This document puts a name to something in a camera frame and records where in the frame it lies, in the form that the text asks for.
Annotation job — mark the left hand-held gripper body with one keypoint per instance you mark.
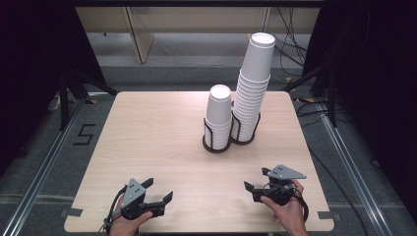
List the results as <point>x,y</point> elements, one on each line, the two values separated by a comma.
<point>132,195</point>

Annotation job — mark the aluminium floor rail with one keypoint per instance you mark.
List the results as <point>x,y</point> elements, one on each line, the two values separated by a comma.
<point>36,187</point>
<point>357,187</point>

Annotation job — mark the tall stack of paper cups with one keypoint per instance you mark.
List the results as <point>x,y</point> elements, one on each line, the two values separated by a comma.
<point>257,62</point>

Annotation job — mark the black curtain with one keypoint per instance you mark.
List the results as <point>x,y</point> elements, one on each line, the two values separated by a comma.
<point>26,65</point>
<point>387,82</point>

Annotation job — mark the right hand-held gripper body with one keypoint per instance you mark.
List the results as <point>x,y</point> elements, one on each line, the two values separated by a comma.
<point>282,193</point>

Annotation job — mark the person's left hand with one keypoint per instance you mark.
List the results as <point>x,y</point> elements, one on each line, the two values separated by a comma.
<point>126,226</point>

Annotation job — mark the short stack of paper cups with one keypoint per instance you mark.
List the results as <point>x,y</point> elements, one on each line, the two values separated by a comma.
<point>219,111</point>

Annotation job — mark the beige wooden cabinet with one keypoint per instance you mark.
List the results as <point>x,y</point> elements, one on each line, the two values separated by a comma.
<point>141,42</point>

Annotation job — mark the person's right hand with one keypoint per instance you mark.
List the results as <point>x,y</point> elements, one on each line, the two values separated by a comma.
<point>290,216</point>

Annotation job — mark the yellow tape piece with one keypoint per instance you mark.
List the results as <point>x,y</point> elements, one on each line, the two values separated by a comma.
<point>289,79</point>
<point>308,99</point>
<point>92,101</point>

